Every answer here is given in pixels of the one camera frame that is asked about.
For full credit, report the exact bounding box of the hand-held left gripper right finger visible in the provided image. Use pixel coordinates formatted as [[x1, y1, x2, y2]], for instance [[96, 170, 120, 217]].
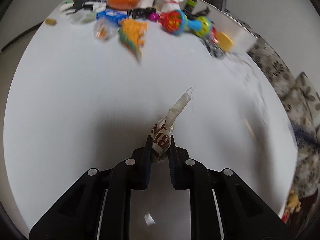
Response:
[[168, 135, 292, 240]]

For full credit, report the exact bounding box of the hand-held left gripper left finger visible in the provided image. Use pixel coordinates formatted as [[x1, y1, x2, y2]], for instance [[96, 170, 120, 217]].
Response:
[[29, 135, 153, 240]]

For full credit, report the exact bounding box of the white brown paper wrapper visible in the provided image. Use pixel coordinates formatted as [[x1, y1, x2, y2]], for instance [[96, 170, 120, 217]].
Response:
[[150, 86, 196, 163]]

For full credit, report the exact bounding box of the small white paper scrap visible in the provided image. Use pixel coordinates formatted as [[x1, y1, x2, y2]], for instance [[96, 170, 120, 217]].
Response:
[[144, 212, 156, 226]]

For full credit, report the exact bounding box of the orange green dinosaur toy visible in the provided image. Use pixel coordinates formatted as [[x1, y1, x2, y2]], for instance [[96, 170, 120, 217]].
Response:
[[118, 19, 148, 62]]

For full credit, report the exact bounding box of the black toy car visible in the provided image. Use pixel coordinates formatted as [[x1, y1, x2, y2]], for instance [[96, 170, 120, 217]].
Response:
[[202, 34, 226, 58]]

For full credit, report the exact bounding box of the floral sofa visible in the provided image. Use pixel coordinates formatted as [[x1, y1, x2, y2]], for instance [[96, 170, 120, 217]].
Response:
[[247, 37, 320, 230]]

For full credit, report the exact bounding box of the colourful baby rattle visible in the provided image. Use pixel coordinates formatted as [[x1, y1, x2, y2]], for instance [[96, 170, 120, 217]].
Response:
[[159, 9, 216, 38]]

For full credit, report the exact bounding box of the black plastic toy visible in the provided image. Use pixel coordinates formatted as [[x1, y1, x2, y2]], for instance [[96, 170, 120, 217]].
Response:
[[128, 7, 157, 20]]

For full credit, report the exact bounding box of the blue white card box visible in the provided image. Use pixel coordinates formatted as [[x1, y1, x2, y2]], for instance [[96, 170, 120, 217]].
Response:
[[96, 8, 130, 26]]

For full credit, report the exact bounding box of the white storage box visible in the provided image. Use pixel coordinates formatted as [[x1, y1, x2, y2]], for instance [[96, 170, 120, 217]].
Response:
[[200, 0, 258, 53]]

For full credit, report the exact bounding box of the white knitted toy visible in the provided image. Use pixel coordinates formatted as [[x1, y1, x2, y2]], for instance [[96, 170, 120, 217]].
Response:
[[161, 0, 183, 12]]

